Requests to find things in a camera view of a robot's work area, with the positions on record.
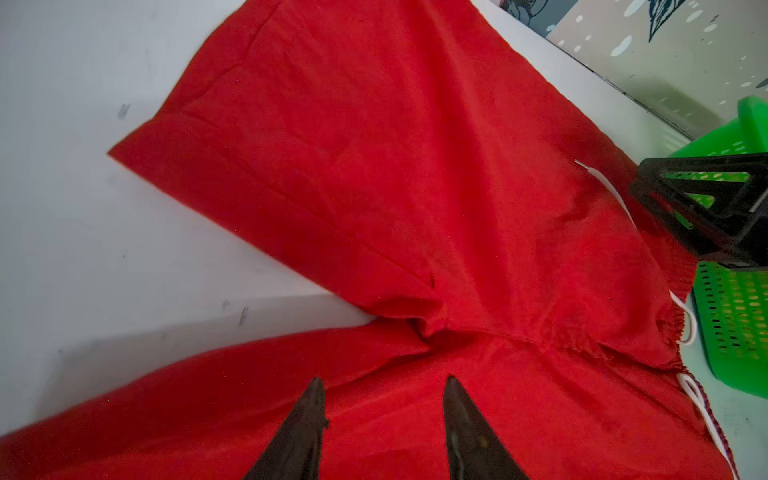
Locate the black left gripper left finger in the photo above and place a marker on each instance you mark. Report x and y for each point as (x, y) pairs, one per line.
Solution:
(294, 453)

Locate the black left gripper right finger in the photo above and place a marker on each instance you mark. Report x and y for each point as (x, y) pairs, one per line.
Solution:
(474, 450)

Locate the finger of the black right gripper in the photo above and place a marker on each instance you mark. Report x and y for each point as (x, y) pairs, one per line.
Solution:
(715, 206)

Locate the red shorts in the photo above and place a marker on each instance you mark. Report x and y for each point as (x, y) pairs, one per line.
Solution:
(402, 156)

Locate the green plastic basket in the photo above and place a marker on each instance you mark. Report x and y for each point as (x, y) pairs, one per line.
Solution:
(732, 305)

